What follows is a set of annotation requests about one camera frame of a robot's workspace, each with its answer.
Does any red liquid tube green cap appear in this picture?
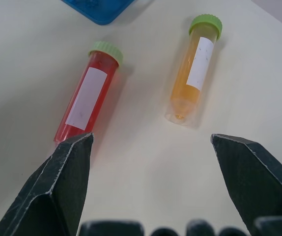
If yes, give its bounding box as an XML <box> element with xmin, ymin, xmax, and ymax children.
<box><xmin>53</xmin><ymin>40</ymin><xmax>124</xmax><ymax>145</ymax></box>

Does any blue plastic tube rack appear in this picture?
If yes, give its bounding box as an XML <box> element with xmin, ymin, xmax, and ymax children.
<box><xmin>60</xmin><ymin>0</ymin><xmax>139</xmax><ymax>26</ymax></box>

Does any orange liquid tube green cap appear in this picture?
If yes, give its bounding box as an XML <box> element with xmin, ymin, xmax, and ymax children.
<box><xmin>165</xmin><ymin>14</ymin><xmax>223</xmax><ymax>128</ymax></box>

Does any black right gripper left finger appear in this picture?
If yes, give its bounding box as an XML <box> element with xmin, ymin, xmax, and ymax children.
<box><xmin>0</xmin><ymin>132</ymin><xmax>94</xmax><ymax>236</ymax></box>

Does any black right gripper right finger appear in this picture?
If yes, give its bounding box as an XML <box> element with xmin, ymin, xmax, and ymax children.
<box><xmin>210</xmin><ymin>133</ymin><xmax>282</xmax><ymax>236</ymax></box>

